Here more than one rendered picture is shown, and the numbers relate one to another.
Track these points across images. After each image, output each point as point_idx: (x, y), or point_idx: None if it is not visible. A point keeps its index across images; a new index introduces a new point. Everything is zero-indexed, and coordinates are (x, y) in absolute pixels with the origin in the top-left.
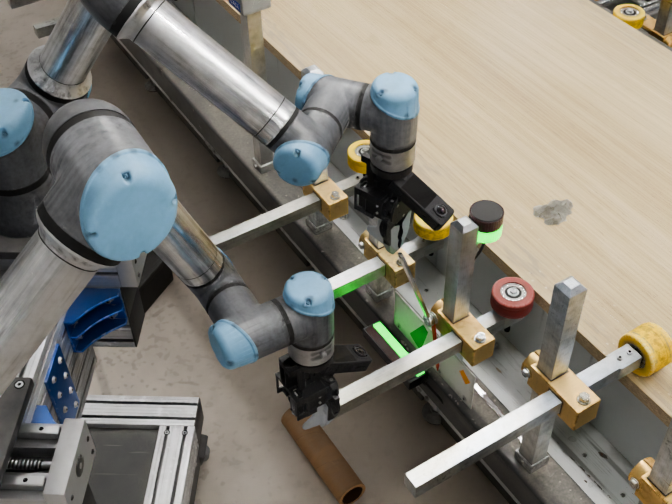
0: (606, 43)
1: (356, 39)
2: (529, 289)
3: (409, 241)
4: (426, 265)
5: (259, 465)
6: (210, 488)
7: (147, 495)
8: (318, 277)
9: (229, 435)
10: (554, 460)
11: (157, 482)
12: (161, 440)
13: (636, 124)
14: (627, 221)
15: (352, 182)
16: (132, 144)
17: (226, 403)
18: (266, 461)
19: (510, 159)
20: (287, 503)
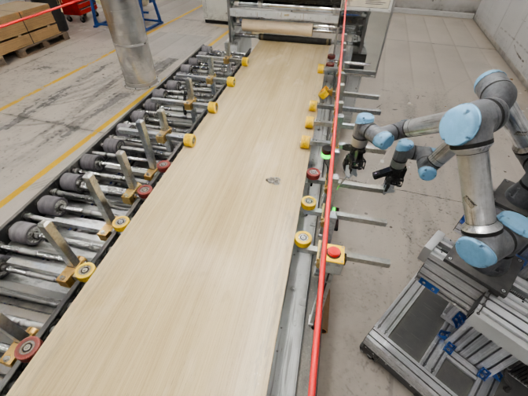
0: (155, 216)
1: (232, 304)
2: (309, 169)
3: (316, 211)
4: None
5: (343, 328)
6: (365, 334)
7: (403, 313)
8: (401, 141)
9: (346, 349)
10: (322, 175)
11: (397, 317)
12: (390, 330)
13: (207, 185)
14: (259, 167)
15: (309, 247)
16: (491, 75)
17: (339, 364)
18: (340, 328)
19: (260, 201)
20: (343, 308)
